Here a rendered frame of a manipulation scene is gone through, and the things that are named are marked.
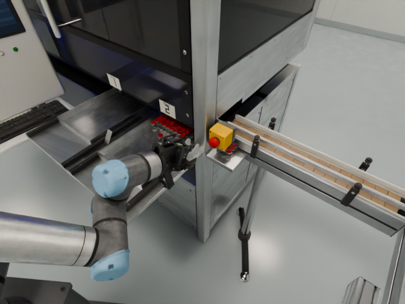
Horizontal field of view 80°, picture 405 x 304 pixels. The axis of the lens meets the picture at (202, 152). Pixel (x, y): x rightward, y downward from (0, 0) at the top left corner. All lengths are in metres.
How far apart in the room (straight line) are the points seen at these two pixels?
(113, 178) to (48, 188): 1.81
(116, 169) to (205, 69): 0.41
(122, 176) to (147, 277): 1.23
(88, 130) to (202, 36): 0.71
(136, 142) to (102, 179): 0.56
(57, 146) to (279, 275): 1.42
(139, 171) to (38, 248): 0.23
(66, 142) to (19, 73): 0.52
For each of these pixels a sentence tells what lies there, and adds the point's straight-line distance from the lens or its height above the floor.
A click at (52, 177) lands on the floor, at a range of 2.39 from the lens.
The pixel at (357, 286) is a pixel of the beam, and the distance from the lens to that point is 1.26.
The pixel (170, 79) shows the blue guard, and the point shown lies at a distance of 0.91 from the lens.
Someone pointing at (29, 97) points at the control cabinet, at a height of 0.87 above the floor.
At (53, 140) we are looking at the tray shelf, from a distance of 1.24.
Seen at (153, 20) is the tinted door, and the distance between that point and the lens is 0.88.
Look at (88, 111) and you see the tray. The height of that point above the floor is 0.88.
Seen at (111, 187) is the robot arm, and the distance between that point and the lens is 0.53.
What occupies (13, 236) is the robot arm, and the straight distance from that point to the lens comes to 0.50.
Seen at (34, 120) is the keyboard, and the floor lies 0.82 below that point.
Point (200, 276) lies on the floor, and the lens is 1.68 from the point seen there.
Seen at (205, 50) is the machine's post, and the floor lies 1.31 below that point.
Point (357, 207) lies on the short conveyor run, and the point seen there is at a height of 0.90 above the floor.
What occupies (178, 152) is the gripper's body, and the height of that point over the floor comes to 1.13.
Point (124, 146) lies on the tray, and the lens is 1.08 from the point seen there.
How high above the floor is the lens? 1.61
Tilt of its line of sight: 46 degrees down
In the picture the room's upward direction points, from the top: straight up
